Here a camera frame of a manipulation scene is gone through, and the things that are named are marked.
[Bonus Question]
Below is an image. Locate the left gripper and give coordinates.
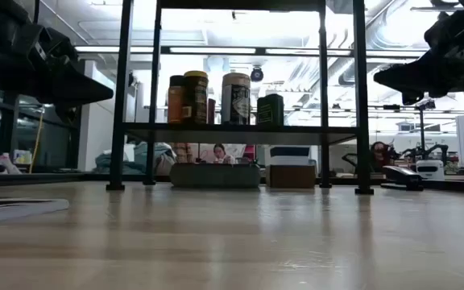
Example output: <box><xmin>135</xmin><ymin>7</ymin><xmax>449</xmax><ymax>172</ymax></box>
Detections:
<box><xmin>0</xmin><ymin>0</ymin><xmax>114</xmax><ymax>108</ymax></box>

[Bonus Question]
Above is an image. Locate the grey storage box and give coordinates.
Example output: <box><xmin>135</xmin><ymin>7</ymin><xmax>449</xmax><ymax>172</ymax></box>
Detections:
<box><xmin>169</xmin><ymin>162</ymin><xmax>263</xmax><ymax>189</ymax></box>

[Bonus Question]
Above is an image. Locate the Yellowstone picture book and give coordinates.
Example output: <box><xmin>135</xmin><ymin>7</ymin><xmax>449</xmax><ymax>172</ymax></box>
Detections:
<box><xmin>0</xmin><ymin>197</ymin><xmax>71</xmax><ymax>226</ymax></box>

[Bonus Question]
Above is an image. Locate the black-framed wooden shelf unit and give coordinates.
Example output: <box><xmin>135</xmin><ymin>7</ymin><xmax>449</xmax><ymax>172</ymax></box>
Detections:
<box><xmin>106</xmin><ymin>0</ymin><xmax>375</xmax><ymax>196</ymax></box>

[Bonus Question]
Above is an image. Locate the grey fabric pile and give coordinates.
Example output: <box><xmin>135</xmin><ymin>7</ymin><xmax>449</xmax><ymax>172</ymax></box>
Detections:
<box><xmin>94</xmin><ymin>141</ymin><xmax>177</xmax><ymax>176</ymax></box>

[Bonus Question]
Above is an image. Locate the yellow stick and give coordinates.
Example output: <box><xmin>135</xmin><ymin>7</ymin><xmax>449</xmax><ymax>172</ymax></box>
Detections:
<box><xmin>28</xmin><ymin>107</ymin><xmax>46</xmax><ymax>175</ymax></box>

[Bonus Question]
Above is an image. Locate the dark green spice tin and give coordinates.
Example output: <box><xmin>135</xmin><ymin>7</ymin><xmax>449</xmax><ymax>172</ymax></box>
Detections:
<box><xmin>256</xmin><ymin>93</ymin><xmax>285</xmax><ymax>126</ymax></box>

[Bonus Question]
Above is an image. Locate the white box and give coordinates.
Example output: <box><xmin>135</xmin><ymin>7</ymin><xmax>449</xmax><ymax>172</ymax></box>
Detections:
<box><xmin>264</xmin><ymin>145</ymin><xmax>313</xmax><ymax>167</ymax></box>

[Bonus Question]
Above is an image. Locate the large jar tan lid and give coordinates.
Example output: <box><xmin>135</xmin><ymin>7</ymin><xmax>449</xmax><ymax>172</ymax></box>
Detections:
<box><xmin>221</xmin><ymin>72</ymin><xmax>252</xmax><ymax>126</ymax></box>

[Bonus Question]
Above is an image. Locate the dark spice jar yellow lid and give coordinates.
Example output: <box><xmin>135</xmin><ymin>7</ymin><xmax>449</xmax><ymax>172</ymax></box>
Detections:
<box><xmin>182</xmin><ymin>70</ymin><xmax>209</xmax><ymax>125</ymax></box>

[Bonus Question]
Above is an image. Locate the person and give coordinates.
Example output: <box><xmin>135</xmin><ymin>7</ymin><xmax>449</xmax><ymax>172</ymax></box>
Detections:
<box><xmin>211</xmin><ymin>143</ymin><xmax>236</xmax><ymax>165</ymax></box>

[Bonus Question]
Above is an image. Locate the brown cardboard box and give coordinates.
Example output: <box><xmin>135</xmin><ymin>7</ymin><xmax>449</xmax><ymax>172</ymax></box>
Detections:
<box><xmin>265</xmin><ymin>164</ymin><xmax>317</xmax><ymax>189</ymax></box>

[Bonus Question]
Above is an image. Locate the black stapler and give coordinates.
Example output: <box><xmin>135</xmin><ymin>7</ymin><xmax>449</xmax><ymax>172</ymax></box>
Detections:
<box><xmin>380</xmin><ymin>165</ymin><xmax>425</xmax><ymax>192</ymax></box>

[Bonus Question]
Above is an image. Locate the black table frame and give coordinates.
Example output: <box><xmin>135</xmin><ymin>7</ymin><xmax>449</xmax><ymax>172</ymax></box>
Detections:
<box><xmin>0</xmin><ymin>172</ymin><xmax>464</xmax><ymax>193</ymax></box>

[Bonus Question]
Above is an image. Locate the white camera device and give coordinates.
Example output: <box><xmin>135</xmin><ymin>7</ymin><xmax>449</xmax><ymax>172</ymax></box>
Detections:
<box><xmin>415</xmin><ymin>159</ymin><xmax>445</xmax><ymax>181</ymax></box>

